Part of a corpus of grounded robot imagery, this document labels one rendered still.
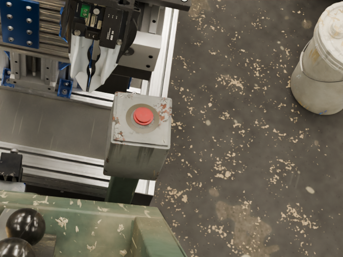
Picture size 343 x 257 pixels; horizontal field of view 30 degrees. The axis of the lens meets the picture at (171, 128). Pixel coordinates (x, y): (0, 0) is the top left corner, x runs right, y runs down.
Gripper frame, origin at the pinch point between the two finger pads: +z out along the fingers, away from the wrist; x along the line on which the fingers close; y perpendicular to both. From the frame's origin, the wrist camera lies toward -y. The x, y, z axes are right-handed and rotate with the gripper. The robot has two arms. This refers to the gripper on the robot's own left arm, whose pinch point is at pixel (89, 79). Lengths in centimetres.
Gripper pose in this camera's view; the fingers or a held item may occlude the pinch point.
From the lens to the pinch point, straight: 81.6
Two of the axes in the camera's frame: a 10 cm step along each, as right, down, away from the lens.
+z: -2.2, 8.1, 5.4
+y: -0.4, 5.5, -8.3
